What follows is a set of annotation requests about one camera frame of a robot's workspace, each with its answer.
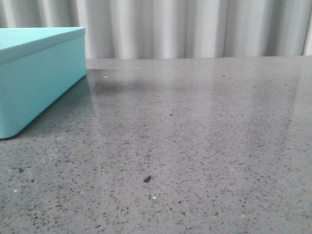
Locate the light blue storage box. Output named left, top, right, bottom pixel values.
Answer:
left=0, top=27, right=86, bottom=139

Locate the small black debris piece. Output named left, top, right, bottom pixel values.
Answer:
left=143, top=175, right=152, bottom=183

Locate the white pleated curtain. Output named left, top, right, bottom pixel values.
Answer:
left=0, top=0, right=312, bottom=59

